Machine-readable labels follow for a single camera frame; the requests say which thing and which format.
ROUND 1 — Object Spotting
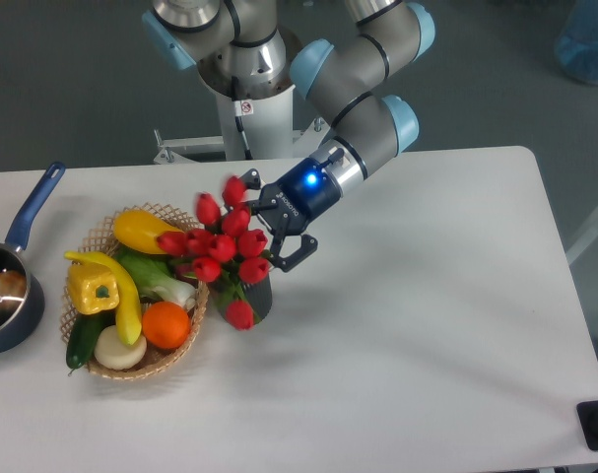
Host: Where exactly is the dark grey ribbed vase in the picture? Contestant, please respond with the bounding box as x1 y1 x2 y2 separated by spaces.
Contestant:
210 276 273 330

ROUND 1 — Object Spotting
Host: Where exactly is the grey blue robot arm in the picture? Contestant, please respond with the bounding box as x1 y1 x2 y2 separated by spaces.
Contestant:
142 0 435 271

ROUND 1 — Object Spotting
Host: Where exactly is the yellow banana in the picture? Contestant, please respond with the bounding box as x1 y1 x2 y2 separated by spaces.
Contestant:
64 251 142 346

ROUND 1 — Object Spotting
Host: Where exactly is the blue plastic bag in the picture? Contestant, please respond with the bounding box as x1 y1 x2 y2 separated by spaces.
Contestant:
554 0 598 85

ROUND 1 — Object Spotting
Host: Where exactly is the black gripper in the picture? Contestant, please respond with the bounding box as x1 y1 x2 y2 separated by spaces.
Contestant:
238 158 342 273

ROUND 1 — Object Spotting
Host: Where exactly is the green cucumber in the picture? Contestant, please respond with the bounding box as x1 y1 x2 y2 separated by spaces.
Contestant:
66 311 110 371

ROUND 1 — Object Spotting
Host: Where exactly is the red radish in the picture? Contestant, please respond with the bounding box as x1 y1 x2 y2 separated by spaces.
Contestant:
174 263 198 288

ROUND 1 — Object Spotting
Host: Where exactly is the yellow mango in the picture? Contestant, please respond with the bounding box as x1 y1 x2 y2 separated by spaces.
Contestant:
112 209 183 255

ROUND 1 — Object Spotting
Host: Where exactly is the yellow bell pepper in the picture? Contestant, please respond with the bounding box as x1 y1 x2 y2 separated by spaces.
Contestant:
67 263 120 315

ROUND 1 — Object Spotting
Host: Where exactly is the orange fruit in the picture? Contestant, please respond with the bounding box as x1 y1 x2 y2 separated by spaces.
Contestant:
142 302 191 350

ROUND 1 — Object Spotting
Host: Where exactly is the woven wicker basket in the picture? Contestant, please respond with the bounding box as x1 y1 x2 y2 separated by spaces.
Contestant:
78 203 209 381

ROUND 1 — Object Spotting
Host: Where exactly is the red tulip bouquet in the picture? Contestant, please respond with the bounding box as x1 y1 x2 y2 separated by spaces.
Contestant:
156 175 274 332

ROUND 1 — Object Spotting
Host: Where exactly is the green bok choy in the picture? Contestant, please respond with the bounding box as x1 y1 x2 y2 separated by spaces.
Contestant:
115 246 197 311

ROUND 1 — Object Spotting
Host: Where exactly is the white round onion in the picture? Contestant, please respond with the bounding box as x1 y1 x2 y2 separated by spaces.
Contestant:
94 325 147 371

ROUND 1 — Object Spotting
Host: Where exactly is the black device at table edge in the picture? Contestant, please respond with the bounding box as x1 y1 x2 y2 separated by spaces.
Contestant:
576 400 598 451

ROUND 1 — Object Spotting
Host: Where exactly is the blue saucepan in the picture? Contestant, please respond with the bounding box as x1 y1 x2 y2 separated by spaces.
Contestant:
0 162 66 353

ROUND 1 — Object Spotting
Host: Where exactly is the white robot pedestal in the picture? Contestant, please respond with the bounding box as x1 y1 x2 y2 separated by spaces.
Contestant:
155 26 330 164

